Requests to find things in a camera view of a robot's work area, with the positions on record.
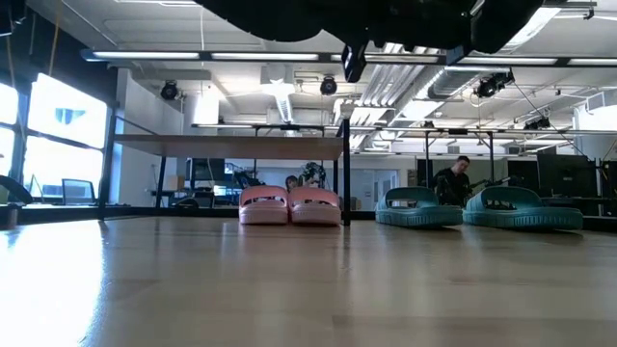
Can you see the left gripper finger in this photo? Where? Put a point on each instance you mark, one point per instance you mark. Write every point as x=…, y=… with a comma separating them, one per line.
x=354, y=62
x=458, y=55

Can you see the black rubber slide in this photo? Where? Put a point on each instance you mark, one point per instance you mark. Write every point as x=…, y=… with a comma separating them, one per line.
x=265, y=19

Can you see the pink rubber slide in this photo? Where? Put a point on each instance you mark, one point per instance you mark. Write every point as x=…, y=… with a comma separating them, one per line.
x=315, y=208
x=263, y=208

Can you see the green rubber slide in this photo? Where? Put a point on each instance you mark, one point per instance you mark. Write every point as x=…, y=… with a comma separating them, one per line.
x=523, y=214
x=417, y=212

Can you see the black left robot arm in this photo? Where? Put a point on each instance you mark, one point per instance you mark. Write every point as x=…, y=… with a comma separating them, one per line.
x=9, y=14

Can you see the overhead LED light bar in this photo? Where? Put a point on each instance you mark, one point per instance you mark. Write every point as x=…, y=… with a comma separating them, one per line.
x=265, y=56

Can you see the person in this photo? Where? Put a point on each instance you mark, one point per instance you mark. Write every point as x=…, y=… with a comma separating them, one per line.
x=290, y=182
x=453, y=183

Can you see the large black monitor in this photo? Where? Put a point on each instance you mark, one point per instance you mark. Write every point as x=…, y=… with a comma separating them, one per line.
x=566, y=178

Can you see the small black monitor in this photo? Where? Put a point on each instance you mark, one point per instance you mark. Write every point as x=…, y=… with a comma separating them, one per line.
x=206, y=168

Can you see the open laptop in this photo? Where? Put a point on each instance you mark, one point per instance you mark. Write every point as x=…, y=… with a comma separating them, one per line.
x=78, y=192

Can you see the black ceiling camera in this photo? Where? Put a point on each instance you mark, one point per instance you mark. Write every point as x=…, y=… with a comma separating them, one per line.
x=169, y=90
x=329, y=86
x=491, y=85

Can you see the background black rig frame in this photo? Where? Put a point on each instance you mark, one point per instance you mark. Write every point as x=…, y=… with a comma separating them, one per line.
x=289, y=126

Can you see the wooden shelf black frame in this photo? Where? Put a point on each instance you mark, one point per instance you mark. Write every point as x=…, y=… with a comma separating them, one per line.
x=231, y=147

